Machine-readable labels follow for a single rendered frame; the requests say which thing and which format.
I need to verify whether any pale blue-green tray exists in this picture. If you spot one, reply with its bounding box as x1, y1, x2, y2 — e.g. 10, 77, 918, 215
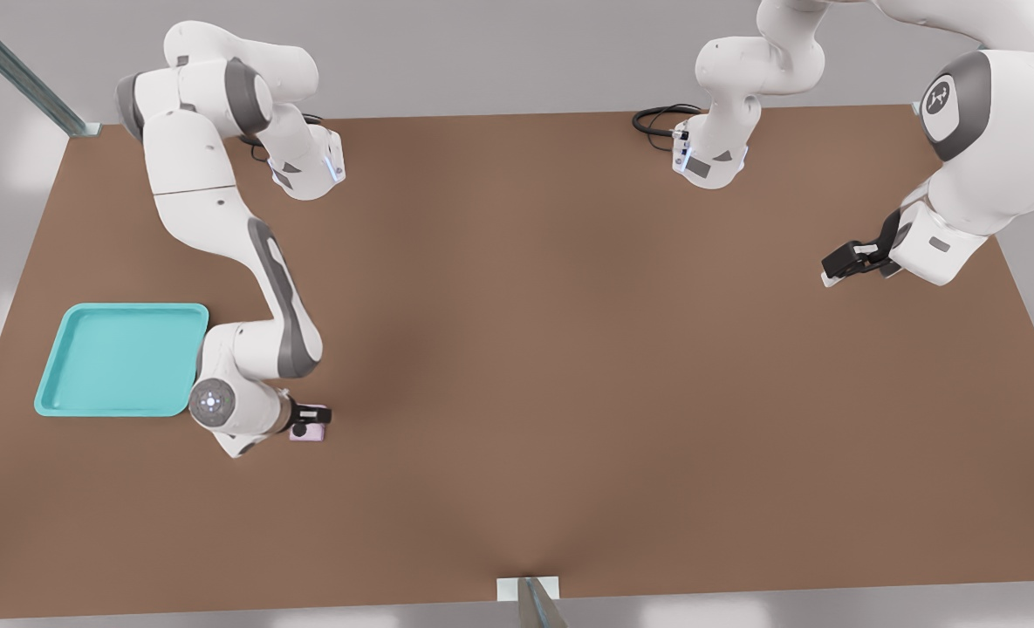
33, 303, 211, 419

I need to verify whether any black cable loop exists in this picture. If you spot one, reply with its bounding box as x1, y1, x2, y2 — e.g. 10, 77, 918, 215
632, 104, 703, 153

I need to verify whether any silver frame post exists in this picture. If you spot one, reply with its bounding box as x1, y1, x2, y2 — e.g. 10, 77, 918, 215
0, 3, 103, 140
496, 575, 571, 628

